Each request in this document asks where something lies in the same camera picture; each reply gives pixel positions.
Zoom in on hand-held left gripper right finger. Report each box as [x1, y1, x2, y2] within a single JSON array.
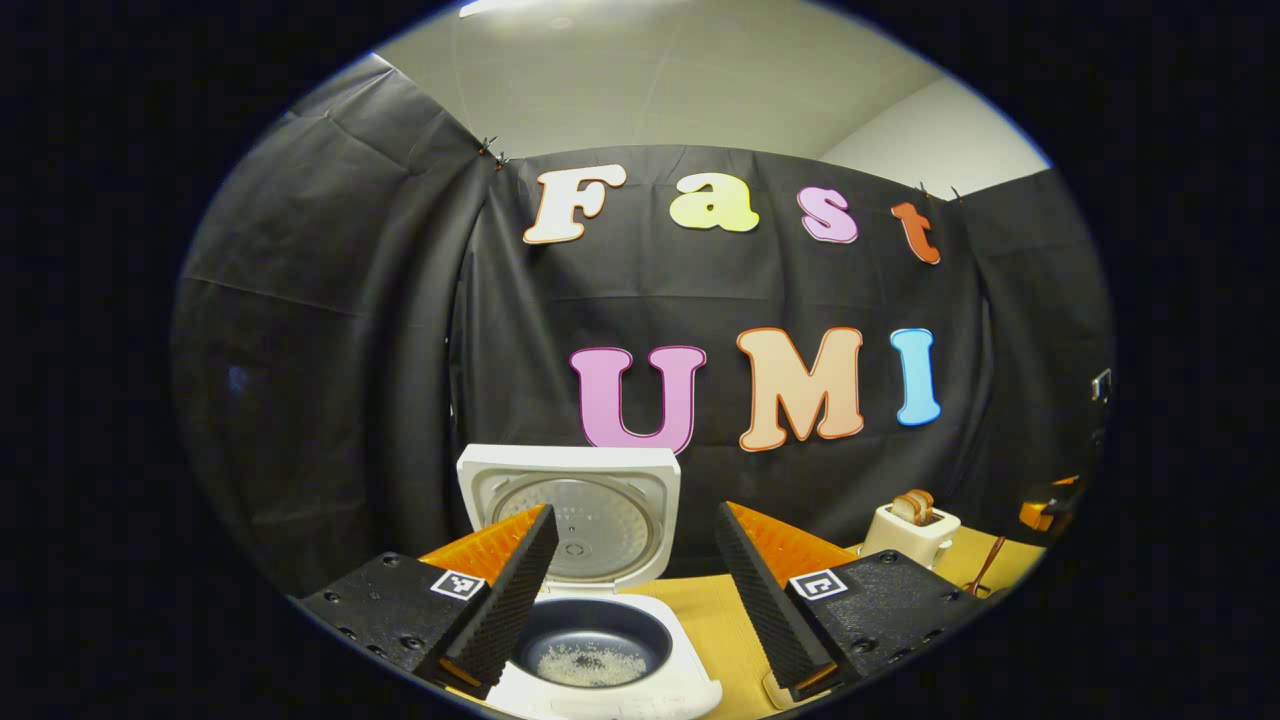
[[713, 500, 986, 701]]

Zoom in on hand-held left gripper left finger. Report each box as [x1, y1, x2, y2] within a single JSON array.
[[298, 503, 559, 699]]

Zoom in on brown wooden spoon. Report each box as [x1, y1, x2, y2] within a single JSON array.
[[965, 535, 1007, 598]]

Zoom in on white rice grains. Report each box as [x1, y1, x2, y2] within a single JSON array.
[[538, 642, 649, 689]]

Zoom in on white rice cooker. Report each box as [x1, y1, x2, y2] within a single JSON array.
[[457, 445, 723, 720]]

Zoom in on white toaster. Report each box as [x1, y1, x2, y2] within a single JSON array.
[[860, 503, 961, 571]]

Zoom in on black backdrop cloth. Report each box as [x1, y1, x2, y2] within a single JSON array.
[[170, 55, 1116, 596]]

